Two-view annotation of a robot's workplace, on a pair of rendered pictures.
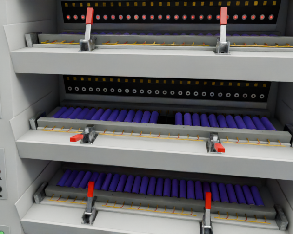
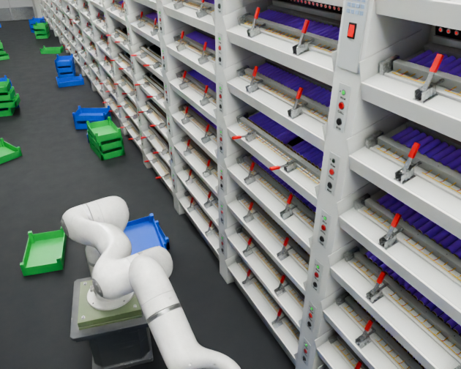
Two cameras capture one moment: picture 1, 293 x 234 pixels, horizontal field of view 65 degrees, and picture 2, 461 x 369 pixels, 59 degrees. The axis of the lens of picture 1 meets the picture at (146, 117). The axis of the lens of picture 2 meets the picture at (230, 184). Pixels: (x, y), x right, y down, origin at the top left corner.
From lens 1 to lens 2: 1.20 m
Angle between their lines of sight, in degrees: 56
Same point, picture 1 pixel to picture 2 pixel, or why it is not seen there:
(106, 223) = (253, 187)
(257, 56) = (299, 125)
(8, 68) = (225, 89)
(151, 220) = (271, 197)
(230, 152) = (293, 174)
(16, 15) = (233, 60)
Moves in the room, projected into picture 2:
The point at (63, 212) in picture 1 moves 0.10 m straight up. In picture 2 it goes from (243, 173) to (243, 152)
